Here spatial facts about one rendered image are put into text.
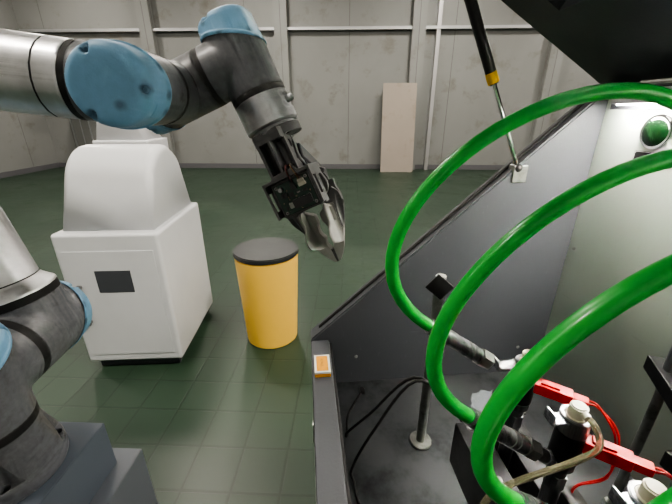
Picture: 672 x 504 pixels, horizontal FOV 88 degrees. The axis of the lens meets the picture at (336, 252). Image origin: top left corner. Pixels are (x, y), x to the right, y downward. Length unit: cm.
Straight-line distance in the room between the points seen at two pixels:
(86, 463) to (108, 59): 62
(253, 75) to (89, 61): 18
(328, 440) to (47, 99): 54
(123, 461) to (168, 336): 144
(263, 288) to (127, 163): 96
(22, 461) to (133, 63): 56
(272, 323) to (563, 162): 180
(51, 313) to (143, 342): 161
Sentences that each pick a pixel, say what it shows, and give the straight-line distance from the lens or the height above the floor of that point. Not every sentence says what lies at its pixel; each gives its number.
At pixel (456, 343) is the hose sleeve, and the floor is 117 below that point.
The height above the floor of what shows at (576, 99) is 142.
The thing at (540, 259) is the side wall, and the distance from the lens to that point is 84.
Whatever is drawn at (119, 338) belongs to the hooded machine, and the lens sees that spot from 237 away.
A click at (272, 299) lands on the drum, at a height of 37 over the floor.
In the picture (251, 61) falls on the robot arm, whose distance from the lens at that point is 51.
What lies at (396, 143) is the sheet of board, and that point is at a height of 67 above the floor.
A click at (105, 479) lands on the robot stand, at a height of 80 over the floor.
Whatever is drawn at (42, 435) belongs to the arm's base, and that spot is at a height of 96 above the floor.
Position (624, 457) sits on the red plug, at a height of 111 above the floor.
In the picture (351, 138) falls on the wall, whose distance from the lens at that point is 931.
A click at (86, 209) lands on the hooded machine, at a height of 94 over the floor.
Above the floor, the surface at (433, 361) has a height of 121.
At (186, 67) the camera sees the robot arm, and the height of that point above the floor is 146.
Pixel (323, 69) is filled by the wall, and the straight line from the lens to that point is 936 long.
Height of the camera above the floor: 141
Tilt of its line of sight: 22 degrees down
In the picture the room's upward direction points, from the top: straight up
